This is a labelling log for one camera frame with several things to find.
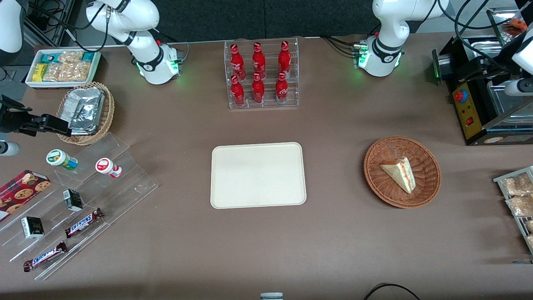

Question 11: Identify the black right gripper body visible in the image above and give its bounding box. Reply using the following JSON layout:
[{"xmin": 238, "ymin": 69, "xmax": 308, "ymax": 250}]
[{"xmin": 0, "ymin": 95, "xmax": 34, "ymax": 134}]

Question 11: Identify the triangular sandwich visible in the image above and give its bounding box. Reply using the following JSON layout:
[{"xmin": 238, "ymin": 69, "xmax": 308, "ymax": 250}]
[{"xmin": 380, "ymin": 157, "xmax": 416, "ymax": 195}]

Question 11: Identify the small light wicker basket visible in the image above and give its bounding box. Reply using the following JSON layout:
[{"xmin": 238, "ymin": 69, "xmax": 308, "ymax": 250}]
[{"xmin": 56, "ymin": 81, "xmax": 115, "ymax": 146}]

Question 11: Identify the grey snack tray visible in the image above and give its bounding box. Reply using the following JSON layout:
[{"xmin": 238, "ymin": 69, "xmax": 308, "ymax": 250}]
[{"xmin": 493, "ymin": 165, "xmax": 533, "ymax": 255}]

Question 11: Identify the large brown wicker basket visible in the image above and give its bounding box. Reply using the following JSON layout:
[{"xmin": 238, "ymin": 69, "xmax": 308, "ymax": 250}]
[{"xmin": 364, "ymin": 136, "xmax": 442, "ymax": 209}]

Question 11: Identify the cream plastic tray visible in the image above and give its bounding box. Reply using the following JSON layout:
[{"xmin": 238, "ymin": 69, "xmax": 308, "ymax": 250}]
[{"xmin": 210, "ymin": 142, "xmax": 307, "ymax": 209}]

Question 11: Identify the green lid yogurt cup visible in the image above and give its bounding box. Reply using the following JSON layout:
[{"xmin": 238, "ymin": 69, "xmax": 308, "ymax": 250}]
[{"xmin": 46, "ymin": 149, "xmax": 79, "ymax": 171}]

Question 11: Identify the orange fried food piece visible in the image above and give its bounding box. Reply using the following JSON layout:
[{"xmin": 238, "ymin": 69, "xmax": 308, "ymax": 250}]
[{"xmin": 503, "ymin": 17, "xmax": 528, "ymax": 36}]

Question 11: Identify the silver foil pack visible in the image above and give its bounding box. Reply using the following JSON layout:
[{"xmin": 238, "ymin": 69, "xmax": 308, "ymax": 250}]
[{"xmin": 66, "ymin": 87, "xmax": 106, "ymax": 135}]

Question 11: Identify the white rectangular snack bin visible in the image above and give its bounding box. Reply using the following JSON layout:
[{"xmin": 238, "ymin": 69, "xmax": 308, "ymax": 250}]
[{"xmin": 25, "ymin": 49, "xmax": 102, "ymax": 89}]

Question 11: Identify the black food warmer machine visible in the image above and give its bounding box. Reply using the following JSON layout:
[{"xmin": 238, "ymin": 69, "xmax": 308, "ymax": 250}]
[{"xmin": 432, "ymin": 6, "xmax": 533, "ymax": 146}]

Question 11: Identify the yellow snack pack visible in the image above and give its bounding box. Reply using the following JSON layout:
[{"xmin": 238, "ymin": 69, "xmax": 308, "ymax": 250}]
[{"xmin": 32, "ymin": 63, "xmax": 49, "ymax": 83}]

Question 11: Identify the clear bag of crackers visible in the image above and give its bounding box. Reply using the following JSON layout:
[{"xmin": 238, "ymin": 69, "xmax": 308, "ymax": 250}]
[{"xmin": 43, "ymin": 50, "xmax": 91, "ymax": 83}]

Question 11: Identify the red plaid cookie box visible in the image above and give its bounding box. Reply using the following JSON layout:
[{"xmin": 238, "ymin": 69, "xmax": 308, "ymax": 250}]
[{"xmin": 0, "ymin": 170, "xmax": 52, "ymax": 223}]

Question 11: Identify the red lid yogurt cup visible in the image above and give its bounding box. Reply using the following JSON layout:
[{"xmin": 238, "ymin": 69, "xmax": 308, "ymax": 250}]
[{"xmin": 95, "ymin": 157, "xmax": 123, "ymax": 179}]

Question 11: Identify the small black carton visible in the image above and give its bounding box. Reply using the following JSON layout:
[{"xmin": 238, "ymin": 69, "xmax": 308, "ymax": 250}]
[
  {"xmin": 20, "ymin": 216, "xmax": 45, "ymax": 240},
  {"xmin": 63, "ymin": 188, "xmax": 84, "ymax": 212}
]

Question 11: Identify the clear acrylic stepped display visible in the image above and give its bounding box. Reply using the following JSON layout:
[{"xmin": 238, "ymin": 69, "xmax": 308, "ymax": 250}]
[{"xmin": 0, "ymin": 132, "xmax": 159, "ymax": 281}]

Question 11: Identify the brown Snickers bar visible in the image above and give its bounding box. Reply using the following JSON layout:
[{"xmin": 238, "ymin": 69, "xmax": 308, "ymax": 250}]
[
  {"xmin": 22, "ymin": 241, "xmax": 68, "ymax": 273},
  {"xmin": 64, "ymin": 207, "xmax": 104, "ymax": 239}
]

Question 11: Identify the black equipment rack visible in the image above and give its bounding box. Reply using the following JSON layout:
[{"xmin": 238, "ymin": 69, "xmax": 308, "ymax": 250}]
[{"xmin": 23, "ymin": 0, "xmax": 75, "ymax": 47}]

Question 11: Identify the clear bag of pastries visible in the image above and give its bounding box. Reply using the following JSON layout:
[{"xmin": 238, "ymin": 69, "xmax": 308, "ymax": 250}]
[
  {"xmin": 506, "ymin": 195, "xmax": 533, "ymax": 218},
  {"xmin": 501, "ymin": 172, "xmax": 533, "ymax": 197}
]

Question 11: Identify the red cola bottle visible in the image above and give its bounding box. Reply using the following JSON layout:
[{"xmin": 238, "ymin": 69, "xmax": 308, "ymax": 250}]
[
  {"xmin": 230, "ymin": 44, "xmax": 247, "ymax": 80},
  {"xmin": 230, "ymin": 75, "xmax": 246, "ymax": 107},
  {"xmin": 252, "ymin": 42, "xmax": 267, "ymax": 79},
  {"xmin": 278, "ymin": 40, "xmax": 291, "ymax": 78},
  {"xmin": 252, "ymin": 73, "xmax": 266, "ymax": 104},
  {"xmin": 275, "ymin": 72, "xmax": 289, "ymax": 104}
]

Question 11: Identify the clear acrylic bottle rack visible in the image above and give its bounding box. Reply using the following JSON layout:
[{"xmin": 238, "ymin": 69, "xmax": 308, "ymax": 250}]
[{"xmin": 224, "ymin": 37, "xmax": 300, "ymax": 110}]

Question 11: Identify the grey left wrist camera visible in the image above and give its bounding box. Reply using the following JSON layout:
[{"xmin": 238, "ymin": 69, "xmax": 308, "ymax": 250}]
[{"xmin": 506, "ymin": 78, "xmax": 533, "ymax": 97}]

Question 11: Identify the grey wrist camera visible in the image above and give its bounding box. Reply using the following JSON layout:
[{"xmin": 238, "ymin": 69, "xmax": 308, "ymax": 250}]
[
  {"xmin": 0, "ymin": 141, "xmax": 21, "ymax": 157},
  {"xmin": 506, "ymin": 78, "xmax": 533, "ymax": 97}
]

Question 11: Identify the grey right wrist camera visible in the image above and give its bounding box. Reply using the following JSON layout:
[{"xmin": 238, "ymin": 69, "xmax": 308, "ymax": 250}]
[{"xmin": 0, "ymin": 141, "xmax": 21, "ymax": 157}]

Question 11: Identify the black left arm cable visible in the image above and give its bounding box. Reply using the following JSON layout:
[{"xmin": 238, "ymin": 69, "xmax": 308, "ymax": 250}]
[{"xmin": 436, "ymin": 0, "xmax": 518, "ymax": 72}]

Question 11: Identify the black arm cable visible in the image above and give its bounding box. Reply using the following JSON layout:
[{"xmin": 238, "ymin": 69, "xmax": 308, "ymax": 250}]
[
  {"xmin": 436, "ymin": 0, "xmax": 518, "ymax": 72},
  {"xmin": 28, "ymin": 0, "xmax": 111, "ymax": 53}
]

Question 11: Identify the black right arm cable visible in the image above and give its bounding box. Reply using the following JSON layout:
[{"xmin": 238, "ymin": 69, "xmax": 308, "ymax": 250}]
[{"xmin": 28, "ymin": 0, "xmax": 111, "ymax": 53}]

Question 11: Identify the black base cable bundle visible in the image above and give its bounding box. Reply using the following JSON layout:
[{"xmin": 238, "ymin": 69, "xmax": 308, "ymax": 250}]
[{"xmin": 320, "ymin": 35, "xmax": 361, "ymax": 58}]

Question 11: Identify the black table cable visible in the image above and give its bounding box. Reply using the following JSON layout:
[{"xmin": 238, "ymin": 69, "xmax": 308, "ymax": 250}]
[{"xmin": 363, "ymin": 283, "xmax": 421, "ymax": 300}]

